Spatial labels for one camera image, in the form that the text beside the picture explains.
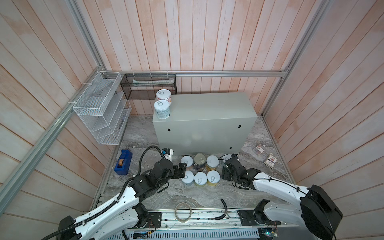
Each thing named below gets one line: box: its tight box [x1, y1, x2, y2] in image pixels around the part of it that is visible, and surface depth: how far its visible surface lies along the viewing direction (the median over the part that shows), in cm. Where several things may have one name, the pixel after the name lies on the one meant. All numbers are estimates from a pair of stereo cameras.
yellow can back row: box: [205, 155, 220, 172], surface depth 87 cm
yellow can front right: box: [206, 170, 221, 187], surface depth 84 cm
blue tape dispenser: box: [114, 149, 133, 175], surface depth 90 cm
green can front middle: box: [194, 171, 208, 187], surface depth 83 cm
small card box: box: [263, 153, 278, 169], surface depth 95 cm
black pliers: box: [214, 198, 232, 221], surface depth 77 cm
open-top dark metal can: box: [193, 153, 206, 172], surface depth 87 cm
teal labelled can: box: [153, 99, 171, 119], surface depth 70 cm
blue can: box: [181, 170, 194, 187], surface depth 83 cm
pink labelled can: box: [156, 89, 172, 106], surface depth 76 cm
